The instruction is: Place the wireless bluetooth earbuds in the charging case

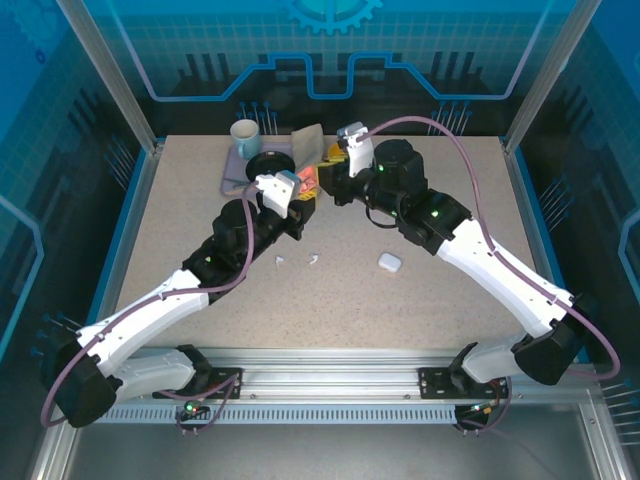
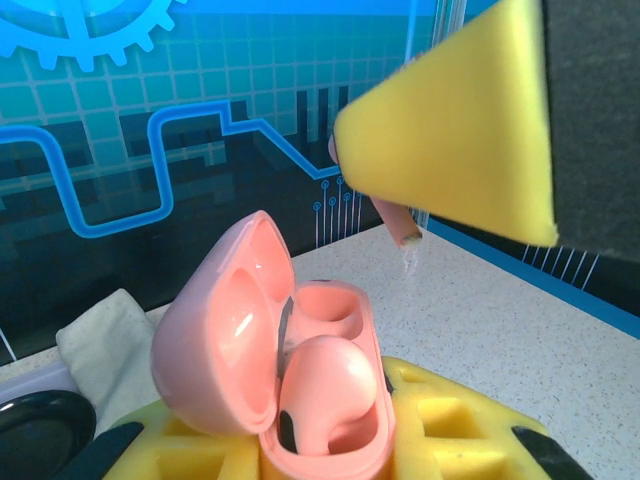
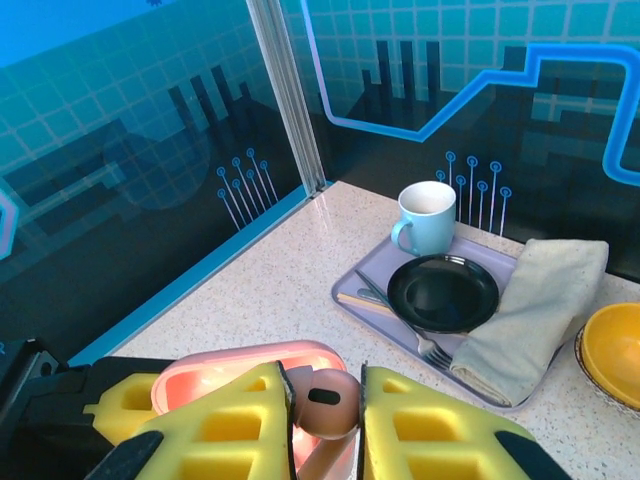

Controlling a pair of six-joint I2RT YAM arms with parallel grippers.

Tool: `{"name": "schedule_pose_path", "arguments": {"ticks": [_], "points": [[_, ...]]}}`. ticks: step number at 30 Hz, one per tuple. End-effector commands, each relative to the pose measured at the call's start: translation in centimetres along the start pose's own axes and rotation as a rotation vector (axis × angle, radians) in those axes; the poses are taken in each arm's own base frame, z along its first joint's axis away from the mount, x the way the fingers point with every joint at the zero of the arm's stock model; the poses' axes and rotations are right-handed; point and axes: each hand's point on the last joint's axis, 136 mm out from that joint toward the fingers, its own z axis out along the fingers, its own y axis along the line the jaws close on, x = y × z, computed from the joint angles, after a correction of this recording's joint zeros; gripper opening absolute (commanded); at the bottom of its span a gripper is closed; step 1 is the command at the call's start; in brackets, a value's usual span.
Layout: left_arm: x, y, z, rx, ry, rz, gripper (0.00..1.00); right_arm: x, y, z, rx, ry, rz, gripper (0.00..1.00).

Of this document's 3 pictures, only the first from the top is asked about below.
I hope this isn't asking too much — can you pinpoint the aluminium frame post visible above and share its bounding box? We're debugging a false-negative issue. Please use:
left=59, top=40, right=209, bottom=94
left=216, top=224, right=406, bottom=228
left=53, top=0, right=165, bottom=154
left=502, top=0, right=599, bottom=154

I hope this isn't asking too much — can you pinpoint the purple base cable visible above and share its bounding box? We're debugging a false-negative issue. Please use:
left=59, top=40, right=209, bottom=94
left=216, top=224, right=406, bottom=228
left=452, top=374, right=515, bottom=437
left=162, top=372, right=242, bottom=437

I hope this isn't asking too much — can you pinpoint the light blue mug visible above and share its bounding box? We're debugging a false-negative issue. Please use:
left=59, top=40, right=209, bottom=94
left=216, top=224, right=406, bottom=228
left=229, top=118, right=263, bottom=160

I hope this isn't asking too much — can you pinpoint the slotted grey cable duct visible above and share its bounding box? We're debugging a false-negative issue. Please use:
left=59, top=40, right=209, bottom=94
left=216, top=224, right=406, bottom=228
left=79, top=403, right=460, bottom=426

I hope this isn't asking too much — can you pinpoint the lilac serving tray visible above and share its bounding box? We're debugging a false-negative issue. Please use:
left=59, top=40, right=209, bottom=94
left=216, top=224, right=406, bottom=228
left=219, top=142, right=296, bottom=197

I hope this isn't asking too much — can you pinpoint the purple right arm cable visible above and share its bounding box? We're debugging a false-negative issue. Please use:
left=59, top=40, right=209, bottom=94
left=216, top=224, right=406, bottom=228
left=359, top=115, right=622, bottom=381

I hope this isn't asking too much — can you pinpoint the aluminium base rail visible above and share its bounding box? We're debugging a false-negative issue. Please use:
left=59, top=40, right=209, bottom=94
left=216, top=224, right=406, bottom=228
left=142, top=347, right=599, bottom=406

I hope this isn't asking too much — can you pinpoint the black plate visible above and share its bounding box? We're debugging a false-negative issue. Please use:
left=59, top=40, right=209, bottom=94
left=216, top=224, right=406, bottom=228
left=245, top=151, right=296, bottom=185

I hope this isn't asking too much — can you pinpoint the metal fork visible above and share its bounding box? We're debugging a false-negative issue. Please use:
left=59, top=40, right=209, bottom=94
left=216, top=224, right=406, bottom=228
left=222, top=177, right=261, bottom=194

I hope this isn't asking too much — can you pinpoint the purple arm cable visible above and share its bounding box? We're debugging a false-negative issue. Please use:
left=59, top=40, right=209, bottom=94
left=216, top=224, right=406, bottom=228
left=39, top=179, right=266, bottom=429
left=359, top=115, right=622, bottom=381

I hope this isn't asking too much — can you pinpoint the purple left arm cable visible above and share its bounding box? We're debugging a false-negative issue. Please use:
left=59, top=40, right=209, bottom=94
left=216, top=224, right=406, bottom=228
left=39, top=179, right=266, bottom=429

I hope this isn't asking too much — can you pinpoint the beige folded cloth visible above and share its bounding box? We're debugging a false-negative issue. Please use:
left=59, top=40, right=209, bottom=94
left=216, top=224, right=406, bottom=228
left=290, top=123, right=327, bottom=169

